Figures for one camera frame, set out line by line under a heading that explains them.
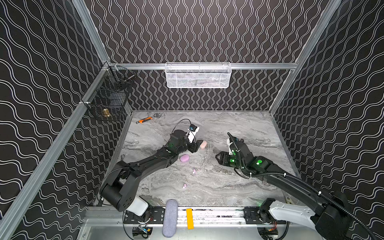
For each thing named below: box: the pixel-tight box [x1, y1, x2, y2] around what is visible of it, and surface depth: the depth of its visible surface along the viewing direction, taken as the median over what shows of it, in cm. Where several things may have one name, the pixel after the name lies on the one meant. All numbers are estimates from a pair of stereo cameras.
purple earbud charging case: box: [180, 154, 190, 163], surface depth 95 cm
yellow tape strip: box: [186, 208, 194, 230], surface depth 75 cm
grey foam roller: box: [162, 199, 178, 238], surface depth 73 cm
